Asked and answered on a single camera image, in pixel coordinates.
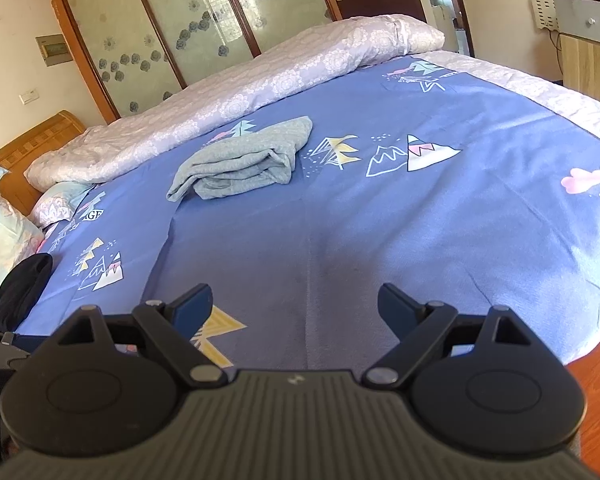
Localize blue printed bed sheet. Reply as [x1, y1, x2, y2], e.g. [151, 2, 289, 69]
[15, 50, 600, 372]

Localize wooden bed headboard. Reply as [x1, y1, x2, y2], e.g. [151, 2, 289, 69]
[0, 110, 87, 217]

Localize wooden wardrobe with frosted doors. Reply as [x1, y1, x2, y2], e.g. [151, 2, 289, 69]
[39, 0, 343, 123]

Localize white vented panel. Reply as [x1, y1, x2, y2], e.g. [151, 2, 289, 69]
[530, 0, 561, 32]

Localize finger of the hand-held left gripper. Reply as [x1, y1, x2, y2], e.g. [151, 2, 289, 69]
[0, 330, 49, 362]

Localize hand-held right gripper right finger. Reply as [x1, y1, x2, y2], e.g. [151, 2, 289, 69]
[362, 283, 561, 387]

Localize wooden cabinet with grey drawer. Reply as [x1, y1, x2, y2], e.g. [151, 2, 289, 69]
[552, 0, 600, 113]

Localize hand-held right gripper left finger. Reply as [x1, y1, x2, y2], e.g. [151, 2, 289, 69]
[30, 283, 228, 387]

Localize black cable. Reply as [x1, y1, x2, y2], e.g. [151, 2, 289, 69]
[545, 29, 565, 83]

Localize wall electrical panel box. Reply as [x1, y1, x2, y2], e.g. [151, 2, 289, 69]
[35, 34, 74, 67]

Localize grey pants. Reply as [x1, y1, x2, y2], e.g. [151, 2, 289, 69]
[166, 116, 315, 203]

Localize lilac patterned pillow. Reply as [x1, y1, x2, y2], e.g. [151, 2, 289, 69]
[30, 182, 100, 228]

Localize lilac floral quilt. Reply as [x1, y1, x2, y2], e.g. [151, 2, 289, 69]
[24, 14, 446, 193]

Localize light blue pillow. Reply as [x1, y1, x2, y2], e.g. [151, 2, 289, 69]
[0, 164, 46, 302]

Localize black cloth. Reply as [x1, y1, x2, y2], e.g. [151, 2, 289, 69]
[0, 252, 55, 333]

